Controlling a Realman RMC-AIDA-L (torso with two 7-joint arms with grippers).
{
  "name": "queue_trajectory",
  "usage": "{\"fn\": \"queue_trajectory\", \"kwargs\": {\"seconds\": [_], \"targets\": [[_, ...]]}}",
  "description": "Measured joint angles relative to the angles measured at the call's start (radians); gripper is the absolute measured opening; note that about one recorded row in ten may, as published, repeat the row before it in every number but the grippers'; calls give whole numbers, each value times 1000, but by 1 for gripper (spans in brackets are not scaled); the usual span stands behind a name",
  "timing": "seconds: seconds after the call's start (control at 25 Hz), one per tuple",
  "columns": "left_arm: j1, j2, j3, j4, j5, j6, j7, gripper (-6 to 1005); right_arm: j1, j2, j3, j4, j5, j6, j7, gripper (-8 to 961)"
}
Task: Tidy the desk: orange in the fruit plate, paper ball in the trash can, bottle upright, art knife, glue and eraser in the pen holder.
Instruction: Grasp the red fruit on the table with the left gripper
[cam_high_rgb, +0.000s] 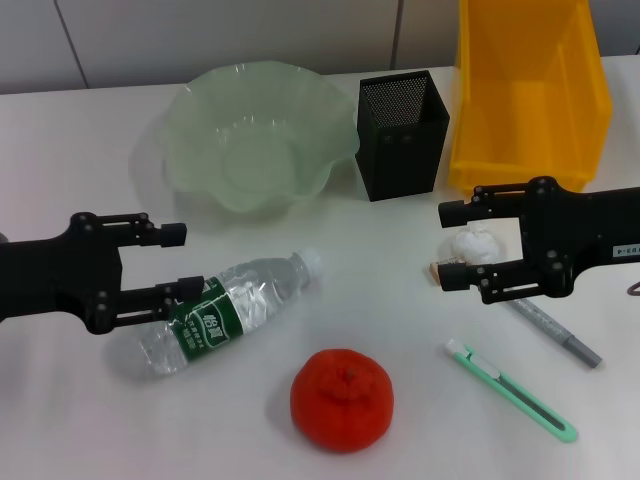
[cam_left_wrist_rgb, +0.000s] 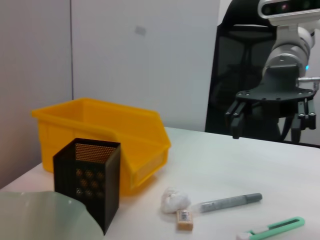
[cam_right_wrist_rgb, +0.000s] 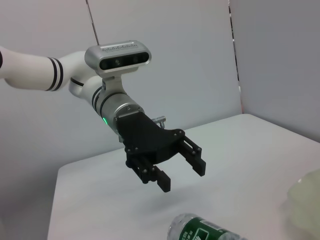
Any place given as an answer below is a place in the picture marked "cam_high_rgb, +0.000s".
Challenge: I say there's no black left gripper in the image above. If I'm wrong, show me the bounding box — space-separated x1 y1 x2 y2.
0 212 207 336

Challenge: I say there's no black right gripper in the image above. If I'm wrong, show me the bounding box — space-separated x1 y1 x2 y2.
437 175 640 306

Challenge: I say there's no white paper ball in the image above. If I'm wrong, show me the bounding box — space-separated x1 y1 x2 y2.
447 223 501 265

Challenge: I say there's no clear green-label water bottle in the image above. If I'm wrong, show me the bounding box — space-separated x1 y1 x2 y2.
104 246 324 383

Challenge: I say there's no orange fruit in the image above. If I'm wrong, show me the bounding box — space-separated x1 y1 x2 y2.
289 348 396 454

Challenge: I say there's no beige barcode eraser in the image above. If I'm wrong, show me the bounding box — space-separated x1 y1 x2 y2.
428 254 469 287

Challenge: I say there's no black mesh pen holder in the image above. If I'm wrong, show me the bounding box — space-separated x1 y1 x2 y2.
354 69 451 203

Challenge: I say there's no grey marker pen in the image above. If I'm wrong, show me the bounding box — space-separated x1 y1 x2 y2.
503 297 603 371

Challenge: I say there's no green wavy glass fruit bowl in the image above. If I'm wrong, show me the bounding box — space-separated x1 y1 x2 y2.
130 58 362 227

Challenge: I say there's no green utility knife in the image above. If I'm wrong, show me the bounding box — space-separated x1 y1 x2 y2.
443 338 579 444

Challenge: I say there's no yellow plastic bin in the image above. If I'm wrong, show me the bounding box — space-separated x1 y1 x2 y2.
446 0 614 194

